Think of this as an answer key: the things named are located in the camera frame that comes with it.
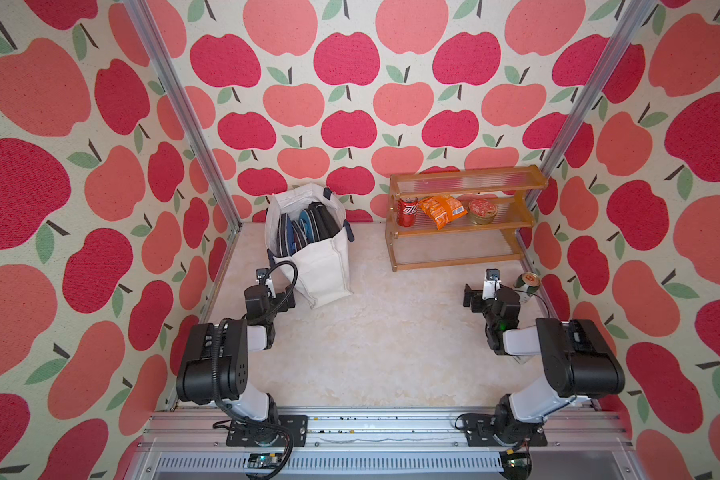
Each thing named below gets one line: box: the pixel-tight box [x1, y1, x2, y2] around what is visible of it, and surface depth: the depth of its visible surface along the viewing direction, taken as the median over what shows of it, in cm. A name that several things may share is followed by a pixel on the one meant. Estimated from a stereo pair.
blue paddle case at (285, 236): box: [276, 213, 298, 257], surface depth 90 cm
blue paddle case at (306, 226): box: [299, 210, 315, 243], surface depth 100 cm
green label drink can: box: [514, 271, 541, 297], surface depth 92 cm
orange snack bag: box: [418, 194, 468, 230], surface depth 102 cm
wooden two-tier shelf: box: [385, 164, 548, 273], surface depth 110 cm
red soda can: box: [397, 198, 419, 227], surface depth 95 cm
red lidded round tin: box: [468, 199, 498, 225], surface depth 103 cm
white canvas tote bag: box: [266, 183, 355, 309], surface depth 93 cm
